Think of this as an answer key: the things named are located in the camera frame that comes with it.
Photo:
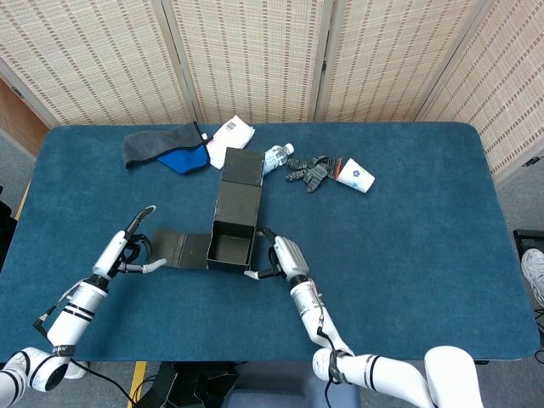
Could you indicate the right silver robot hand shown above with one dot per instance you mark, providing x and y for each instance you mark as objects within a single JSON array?
[{"x": 291, "y": 257}]

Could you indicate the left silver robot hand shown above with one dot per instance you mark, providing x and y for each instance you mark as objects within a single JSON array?
[{"x": 112, "y": 255}]

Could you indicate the black paper box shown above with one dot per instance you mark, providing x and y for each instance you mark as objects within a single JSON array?
[{"x": 238, "y": 204}]

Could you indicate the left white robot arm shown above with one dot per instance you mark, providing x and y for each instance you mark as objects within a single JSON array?
[{"x": 72, "y": 314}]

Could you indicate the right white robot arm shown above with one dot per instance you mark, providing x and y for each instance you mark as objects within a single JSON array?
[{"x": 310, "y": 310}]

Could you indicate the grey knit glove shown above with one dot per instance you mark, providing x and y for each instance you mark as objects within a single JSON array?
[{"x": 312, "y": 172}]

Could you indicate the clear plastic water bottle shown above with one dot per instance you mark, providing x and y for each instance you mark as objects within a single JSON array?
[{"x": 278, "y": 155}]

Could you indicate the white paper cup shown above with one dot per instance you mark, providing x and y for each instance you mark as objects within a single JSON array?
[{"x": 357, "y": 176}]

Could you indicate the blue cloth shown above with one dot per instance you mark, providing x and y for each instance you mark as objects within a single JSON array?
[{"x": 187, "y": 161}]

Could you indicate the white sneaker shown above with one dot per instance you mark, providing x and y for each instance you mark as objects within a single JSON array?
[
  {"x": 533, "y": 272},
  {"x": 78, "y": 370}
]

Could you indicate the grey towel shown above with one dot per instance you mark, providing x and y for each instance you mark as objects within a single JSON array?
[{"x": 157, "y": 142}]

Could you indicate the blue chair seat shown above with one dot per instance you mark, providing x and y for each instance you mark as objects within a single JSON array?
[{"x": 276, "y": 391}]

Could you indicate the white tissue pack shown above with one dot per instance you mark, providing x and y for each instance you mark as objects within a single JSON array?
[{"x": 231, "y": 134}]

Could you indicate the black bag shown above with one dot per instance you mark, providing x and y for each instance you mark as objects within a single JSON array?
[{"x": 191, "y": 389}]

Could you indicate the brown wooden door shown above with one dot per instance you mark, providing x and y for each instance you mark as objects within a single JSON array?
[{"x": 17, "y": 123}]

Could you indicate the black screen hinge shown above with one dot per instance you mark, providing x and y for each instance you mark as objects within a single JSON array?
[{"x": 324, "y": 66}]

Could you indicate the woven folding screen panel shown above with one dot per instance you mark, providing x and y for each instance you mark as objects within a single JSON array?
[
  {"x": 251, "y": 55},
  {"x": 395, "y": 55},
  {"x": 510, "y": 85},
  {"x": 85, "y": 55}
]

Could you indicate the black case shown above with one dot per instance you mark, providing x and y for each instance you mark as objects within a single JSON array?
[{"x": 529, "y": 242}]

